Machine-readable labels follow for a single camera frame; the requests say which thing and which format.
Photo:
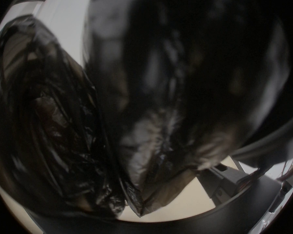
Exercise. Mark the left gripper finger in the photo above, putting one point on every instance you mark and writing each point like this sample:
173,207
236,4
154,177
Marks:
219,184

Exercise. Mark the black plastic bag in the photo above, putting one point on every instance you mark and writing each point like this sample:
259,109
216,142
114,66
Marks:
63,130

